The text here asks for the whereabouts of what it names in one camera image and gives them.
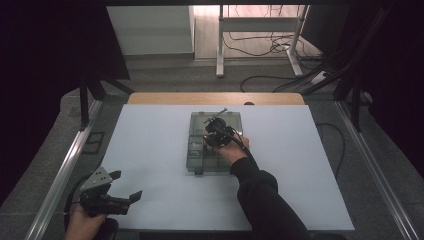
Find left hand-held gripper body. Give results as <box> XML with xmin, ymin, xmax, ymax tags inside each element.
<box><xmin>78</xmin><ymin>166</ymin><xmax>132</xmax><ymax>217</ymax></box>

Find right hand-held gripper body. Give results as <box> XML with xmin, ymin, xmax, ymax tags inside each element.
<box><xmin>201</xmin><ymin>107</ymin><xmax>237</xmax><ymax>150</ymax></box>

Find clear grey compartment storage box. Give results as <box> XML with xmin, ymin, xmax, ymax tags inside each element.
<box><xmin>185</xmin><ymin>111</ymin><xmax>248</xmax><ymax>176</ymax></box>

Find person's right hand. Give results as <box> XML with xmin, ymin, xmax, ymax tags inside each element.
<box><xmin>214</xmin><ymin>132</ymin><xmax>251</xmax><ymax>167</ymax></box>

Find person's left hand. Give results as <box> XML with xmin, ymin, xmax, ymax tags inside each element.
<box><xmin>64</xmin><ymin>203</ymin><xmax>108</xmax><ymax>240</ymax></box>

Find dark floor outlet plate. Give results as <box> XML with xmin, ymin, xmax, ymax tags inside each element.
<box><xmin>81</xmin><ymin>131</ymin><xmax>106</xmax><ymax>155</ymax></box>

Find black metal stand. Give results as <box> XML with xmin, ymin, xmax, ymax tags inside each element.
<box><xmin>300</xmin><ymin>5</ymin><xmax>392</xmax><ymax>133</ymax></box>
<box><xmin>78</xmin><ymin>77</ymin><xmax>135</xmax><ymax>131</ymax></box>

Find white power strip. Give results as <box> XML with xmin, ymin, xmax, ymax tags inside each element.
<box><xmin>310</xmin><ymin>70</ymin><xmax>330</xmax><ymax>85</ymax></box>

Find white cabinet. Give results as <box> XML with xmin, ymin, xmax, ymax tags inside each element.
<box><xmin>106</xmin><ymin>5</ymin><xmax>196</xmax><ymax>56</ymax></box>

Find dark curtain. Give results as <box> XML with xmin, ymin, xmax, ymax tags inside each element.
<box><xmin>0</xmin><ymin>0</ymin><xmax>132</xmax><ymax>207</ymax></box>
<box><xmin>301</xmin><ymin>0</ymin><xmax>424</xmax><ymax>179</ymax></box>

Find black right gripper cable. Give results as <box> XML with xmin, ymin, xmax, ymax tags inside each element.
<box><xmin>215</xmin><ymin>123</ymin><xmax>260</xmax><ymax>168</ymax></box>

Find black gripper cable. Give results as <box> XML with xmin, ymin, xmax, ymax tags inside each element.
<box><xmin>215</xmin><ymin>123</ymin><xmax>260</xmax><ymax>168</ymax></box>
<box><xmin>63</xmin><ymin>173</ymin><xmax>92</xmax><ymax>238</ymax></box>

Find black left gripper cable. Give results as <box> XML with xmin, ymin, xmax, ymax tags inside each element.
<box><xmin>63</xmin><ymin>173</ymin><xmax>92</xmax><ymax>238</ymax></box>

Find aluminium rail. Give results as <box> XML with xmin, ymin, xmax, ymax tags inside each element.
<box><xmin>24</xmin><ymin>99</ymin><xmax>103</xmax><ymax>240</ymax></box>
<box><xmin>334</xmin><ymin>99</ymin><xmax>420</xmax><ymax>240</ymax></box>

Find long black floor cable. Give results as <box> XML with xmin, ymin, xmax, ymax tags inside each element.
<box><xmin>239</xmin><ymin>63</ymin><xmax>326</xmax><ymax>94</ymax></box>

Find tangle of black floor cables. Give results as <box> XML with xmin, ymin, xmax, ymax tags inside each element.
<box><xmin>222</xmin><ymin>4</ymin><xmax>324</xmax><ymax>62</ymax></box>

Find white desk frame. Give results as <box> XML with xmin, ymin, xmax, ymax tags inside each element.
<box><xmin>215</xmin><ymin>4</ymin><xmax>310</xmax><ymax>79</ymax></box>

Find thin black cable loop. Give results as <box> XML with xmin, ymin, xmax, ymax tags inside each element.
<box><xmin>315</xmin><ymin>122</ymin><xmax>346</xmax><ymax>179</ymax></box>

